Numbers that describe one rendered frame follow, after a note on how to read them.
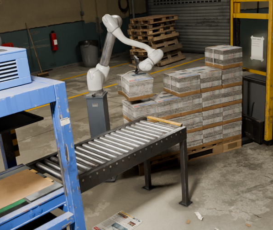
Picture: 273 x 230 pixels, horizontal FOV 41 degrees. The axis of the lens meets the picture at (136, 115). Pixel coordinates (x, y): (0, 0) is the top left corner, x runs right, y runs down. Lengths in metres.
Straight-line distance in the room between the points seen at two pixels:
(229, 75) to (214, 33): 7.18
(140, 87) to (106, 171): 1.42
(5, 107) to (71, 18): 9.51
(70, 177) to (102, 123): 1.73
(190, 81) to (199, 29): 7.77
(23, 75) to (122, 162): 1.10
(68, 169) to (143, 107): 1.89
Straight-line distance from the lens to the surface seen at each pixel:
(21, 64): 2.21
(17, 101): 2.03
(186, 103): 4.28
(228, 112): 4.66
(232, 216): 3.58
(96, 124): 4.01
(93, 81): 3.88
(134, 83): 3.90
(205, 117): 4.48
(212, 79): 4.41
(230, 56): 4.51
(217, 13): 11.53
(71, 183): 2.35
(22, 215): 2.43
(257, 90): 5.11
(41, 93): 2.09
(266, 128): 4.89
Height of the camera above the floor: 2.00
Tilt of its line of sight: 18 degrees down
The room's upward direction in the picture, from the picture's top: 5 degrees counter-clockwise
